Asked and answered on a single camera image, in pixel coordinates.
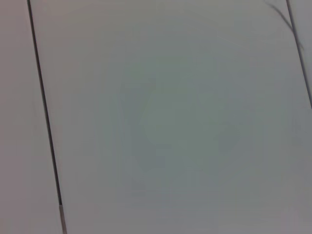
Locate thin dark wire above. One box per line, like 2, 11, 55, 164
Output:
265, 1, 305, 51

